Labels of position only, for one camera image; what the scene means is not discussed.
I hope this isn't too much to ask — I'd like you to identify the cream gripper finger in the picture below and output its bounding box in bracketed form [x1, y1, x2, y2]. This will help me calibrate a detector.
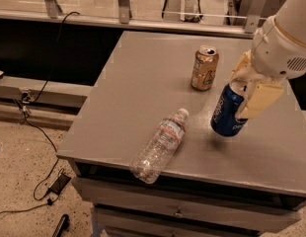
[229, 78, 247, 96]
[236, 83, 283, 119]

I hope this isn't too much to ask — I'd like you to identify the blue pepsi can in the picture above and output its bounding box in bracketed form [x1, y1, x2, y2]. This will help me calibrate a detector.
[210, 85, 247, 137]

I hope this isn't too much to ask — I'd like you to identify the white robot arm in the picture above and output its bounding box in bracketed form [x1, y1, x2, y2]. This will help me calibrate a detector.
[229, 0, 306, 119]

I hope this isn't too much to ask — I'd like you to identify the gold soda can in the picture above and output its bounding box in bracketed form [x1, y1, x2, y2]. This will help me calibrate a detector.
[191, 45, 219, 91]

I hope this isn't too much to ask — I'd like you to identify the clear plastic water bottle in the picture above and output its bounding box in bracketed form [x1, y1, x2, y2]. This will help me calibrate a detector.
[129, 109, 190, 184]

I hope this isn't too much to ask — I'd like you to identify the grey drawer cabinet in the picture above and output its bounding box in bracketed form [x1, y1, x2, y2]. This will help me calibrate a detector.
[58, 32, 306, 237]

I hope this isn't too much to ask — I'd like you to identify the lower grey drawer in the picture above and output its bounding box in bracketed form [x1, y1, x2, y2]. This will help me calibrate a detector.
[92, 206, 260, 237]

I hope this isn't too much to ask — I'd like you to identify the grey drawer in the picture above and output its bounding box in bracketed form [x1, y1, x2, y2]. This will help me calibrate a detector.
[72, 178, 300, 233]
[92, 206, 260, 237]

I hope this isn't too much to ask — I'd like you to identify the top grey drawer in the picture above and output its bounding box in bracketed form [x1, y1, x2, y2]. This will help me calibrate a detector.
[72, 178, 300, 233]

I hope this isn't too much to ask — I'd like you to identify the black power adapter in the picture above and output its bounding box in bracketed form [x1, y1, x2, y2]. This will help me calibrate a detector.
[48, 174, 71, 195]

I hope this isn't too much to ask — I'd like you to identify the metal clamp on ledge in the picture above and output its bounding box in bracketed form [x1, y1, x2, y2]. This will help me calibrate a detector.
[14, 88, 34, 118]

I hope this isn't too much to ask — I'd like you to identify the black cylindrical object on floor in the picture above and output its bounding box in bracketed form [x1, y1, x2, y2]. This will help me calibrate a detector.
[52, 214, 69, 237]

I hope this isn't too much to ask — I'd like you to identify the metal railing frame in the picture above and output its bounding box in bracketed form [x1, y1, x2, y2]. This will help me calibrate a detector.
[0, 0, 267, 39]

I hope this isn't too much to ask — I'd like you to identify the black power cable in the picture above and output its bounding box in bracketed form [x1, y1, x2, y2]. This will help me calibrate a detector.
[0, 11, 81, 216]

